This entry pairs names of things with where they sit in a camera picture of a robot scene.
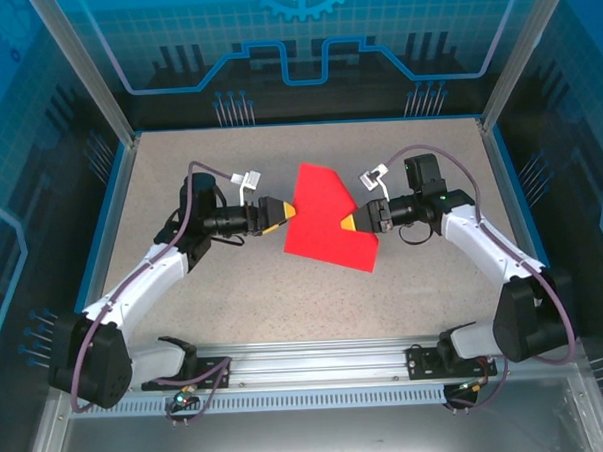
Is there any red paper sheet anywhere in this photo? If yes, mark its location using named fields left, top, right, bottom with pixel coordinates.
left=280, top=158, right=383, bottom=278

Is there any grey metal sheet panel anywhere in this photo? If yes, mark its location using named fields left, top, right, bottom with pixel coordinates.
left=17, top=361, right=603, bottom=452

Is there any blue table edge strip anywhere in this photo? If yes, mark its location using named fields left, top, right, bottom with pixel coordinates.
left=131, top=111, right=484, bottom=135
left=490, top=121, right=579, bottom=341
left=51, top=141, right=134, bottom=361

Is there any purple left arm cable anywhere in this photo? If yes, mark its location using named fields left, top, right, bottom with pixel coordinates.
left=60, top=158, right=254, bottom=432

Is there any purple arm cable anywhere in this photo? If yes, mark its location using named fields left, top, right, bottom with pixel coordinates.
left=60, top=158, right=254, bottom=432
left=377, top=137, right=579, bottom=413

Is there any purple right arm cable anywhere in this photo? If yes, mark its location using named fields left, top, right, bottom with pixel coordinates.
left=377, top=137, right=579, bottom=413

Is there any aluminium side rail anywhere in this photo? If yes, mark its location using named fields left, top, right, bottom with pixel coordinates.
left=476, top=114, right=564, bottom=342
left=59, top=134, right=152, bottom=360

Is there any aluminium mounting rail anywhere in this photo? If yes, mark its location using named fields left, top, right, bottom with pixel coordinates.
left=54, top=327, right=587, bottom=398

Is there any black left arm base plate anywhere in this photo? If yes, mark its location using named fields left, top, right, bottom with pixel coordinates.
left=139, top=355, right=235, bottom=393

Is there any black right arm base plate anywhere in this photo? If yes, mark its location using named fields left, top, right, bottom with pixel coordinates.
left=405, top=342, right=499, bottom=382

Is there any slotted grey cable duct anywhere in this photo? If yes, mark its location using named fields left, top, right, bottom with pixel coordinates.
left=68, top=385, right=453, bottom=421

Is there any cable connector with green light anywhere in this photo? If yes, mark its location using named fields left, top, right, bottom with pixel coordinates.
left=457, top=376, right=492, bottom=395
left=171, top=384, right=199, bottom=409

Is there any aluminium frame post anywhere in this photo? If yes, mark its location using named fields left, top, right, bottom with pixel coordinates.
left=473, top=0, right=581, bottom=133
left=26, top=0, right=143, bottom=152

